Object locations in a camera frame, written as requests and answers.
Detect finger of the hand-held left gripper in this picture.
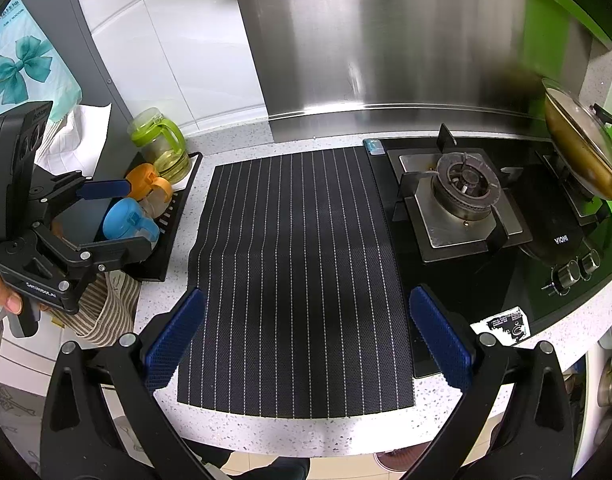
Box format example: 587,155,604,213
31,170,132,228
33,224,154,282

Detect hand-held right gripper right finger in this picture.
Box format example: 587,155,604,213
408,284,576,480

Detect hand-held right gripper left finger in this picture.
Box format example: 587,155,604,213
40,287,209,480

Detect person's left hand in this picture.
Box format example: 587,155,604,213
0,270,24,318

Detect blue lidded cup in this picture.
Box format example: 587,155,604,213
102,197,161,248

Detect orange lidded cup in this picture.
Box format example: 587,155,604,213
126,162,174,213

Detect black drain tray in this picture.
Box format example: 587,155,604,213
51,152,204,282

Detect white paper sheet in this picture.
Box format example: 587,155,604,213
33,102,112,173

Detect beige striped cloth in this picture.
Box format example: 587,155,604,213
48,270,141,347

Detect white black sticker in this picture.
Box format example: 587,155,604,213
470,305,531,345

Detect green lidded jug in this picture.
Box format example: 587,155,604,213
130,108,191,183

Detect pink round basin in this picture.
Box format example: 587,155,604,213
375,447,421,468

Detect black glass gas stove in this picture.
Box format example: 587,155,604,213
368,132,612,378

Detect black striped mat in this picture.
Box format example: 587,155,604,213
177,147,417,420

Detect black stove knob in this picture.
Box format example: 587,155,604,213
553,262,579,291
578,249,602,275

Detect pale bag with teal bow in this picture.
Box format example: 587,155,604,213
0,0,83,133

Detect steel burner with grate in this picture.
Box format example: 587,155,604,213
386,124,534,264
536,150,609,226

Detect person's dark pants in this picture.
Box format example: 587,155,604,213
201,450,311,480

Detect white open shelf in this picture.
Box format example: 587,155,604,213
576,310,612,468

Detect brown frying pan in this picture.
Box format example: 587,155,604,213
542,77,612,200

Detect glass pan lid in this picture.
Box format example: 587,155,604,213
544,80,612,181

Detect steel backsplash panel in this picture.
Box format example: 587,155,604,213
228,0,546,133

